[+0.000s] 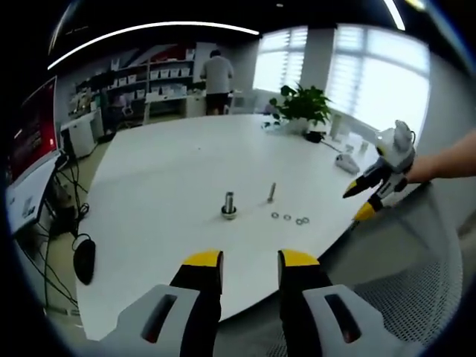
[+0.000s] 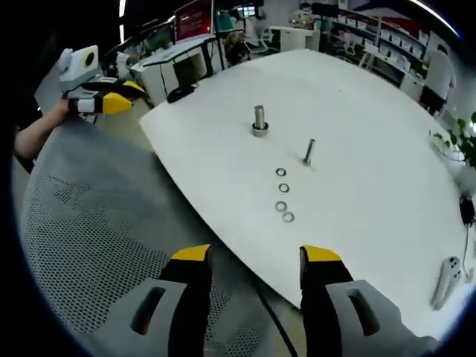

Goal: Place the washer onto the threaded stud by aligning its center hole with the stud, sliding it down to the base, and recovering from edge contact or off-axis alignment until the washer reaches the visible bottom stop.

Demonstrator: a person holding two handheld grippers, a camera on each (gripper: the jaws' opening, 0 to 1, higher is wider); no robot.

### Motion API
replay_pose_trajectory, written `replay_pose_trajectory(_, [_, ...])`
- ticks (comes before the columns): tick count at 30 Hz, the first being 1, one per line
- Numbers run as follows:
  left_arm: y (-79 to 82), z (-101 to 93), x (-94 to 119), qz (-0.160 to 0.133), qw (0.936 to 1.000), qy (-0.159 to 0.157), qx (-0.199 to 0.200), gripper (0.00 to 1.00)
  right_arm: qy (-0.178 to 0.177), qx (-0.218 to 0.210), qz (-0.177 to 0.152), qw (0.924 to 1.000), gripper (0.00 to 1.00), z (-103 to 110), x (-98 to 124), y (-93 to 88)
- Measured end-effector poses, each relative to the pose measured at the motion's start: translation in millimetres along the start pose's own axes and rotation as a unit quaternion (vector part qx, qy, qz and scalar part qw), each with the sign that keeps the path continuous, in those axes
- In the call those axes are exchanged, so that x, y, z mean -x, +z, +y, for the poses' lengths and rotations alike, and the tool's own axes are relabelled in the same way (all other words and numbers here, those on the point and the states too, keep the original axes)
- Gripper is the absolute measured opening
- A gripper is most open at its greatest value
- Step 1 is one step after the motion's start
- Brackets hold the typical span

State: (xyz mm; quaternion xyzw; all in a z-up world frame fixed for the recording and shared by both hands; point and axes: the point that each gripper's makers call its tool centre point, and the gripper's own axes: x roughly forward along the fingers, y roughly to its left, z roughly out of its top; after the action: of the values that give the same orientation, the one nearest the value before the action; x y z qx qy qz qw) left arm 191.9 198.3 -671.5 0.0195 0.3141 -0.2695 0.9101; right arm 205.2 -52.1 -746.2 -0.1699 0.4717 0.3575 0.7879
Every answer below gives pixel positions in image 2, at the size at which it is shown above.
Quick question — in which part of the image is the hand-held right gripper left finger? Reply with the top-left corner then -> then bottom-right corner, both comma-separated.
89,244 -> 215,357

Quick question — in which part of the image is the red screen monitor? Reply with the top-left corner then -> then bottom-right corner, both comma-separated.
173,0 -> 215,42

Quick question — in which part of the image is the small black device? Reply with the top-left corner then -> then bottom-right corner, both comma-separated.
458,194 -> 476,226

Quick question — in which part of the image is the shelf with white boxes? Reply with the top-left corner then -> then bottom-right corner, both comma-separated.
334,6 -> 433,72

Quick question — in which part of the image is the white hand controller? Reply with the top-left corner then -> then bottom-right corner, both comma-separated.
430,255 -> 463,312

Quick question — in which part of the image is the white monitor desk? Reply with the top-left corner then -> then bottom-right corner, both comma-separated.
129,35 -> 225,103

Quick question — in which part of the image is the black chair cable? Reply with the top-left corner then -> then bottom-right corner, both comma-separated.
252,280 -> 299,357

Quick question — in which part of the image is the teal chair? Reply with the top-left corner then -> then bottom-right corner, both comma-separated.
215,10 -> 236,35

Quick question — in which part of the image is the white low cabinet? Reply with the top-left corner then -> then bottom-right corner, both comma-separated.
267,25 -> 318,54

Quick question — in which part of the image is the slim steel threaded stud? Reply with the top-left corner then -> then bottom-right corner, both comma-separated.
301,138 -> 317,167

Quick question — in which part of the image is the grey mesh office chair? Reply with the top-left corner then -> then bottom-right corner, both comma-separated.
19,121 -> 300,357

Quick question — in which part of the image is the green potted plant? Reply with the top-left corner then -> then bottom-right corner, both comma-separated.
428,111 -> 476,165

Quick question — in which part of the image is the thick steel threaded stud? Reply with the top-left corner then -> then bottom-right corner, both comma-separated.
251,105 -> 270,138

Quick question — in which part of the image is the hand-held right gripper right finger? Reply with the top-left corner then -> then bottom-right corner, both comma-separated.
299,244 -> 440,357

